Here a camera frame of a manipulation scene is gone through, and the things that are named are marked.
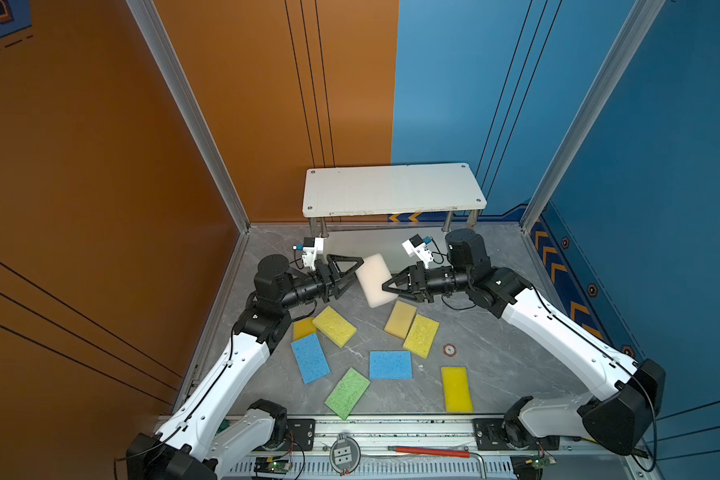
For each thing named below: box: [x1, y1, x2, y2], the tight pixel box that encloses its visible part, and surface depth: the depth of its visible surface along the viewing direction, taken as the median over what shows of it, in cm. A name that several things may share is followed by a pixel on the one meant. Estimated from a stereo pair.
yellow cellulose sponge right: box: [403, 314, 440, 359], surface depth 91 cm
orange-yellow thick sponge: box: [384, 300, 418, 340], surface depth 93 cm
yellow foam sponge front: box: [441, 366, 474, 413], surface depth 81 cm
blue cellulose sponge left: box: [290, 333, 331, 385], surface depth 84 cm
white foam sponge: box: [355, 253, 399, 308], surface depth 67 cm
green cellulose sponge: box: [324, 367, 371, 420], surface depth 81 cm
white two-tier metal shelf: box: [302, 163, 487, 238], surface depth 84 cm
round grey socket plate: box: [329, 434, 361, 477], surface depth 69 cm
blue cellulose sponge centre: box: [369, 351, 413, 380], surface depth 85 cm
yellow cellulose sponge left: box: [312, 306, 357, 348], surface depth 91 cm
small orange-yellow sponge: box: [293, 318, 317, 341], surface depth 91 cm
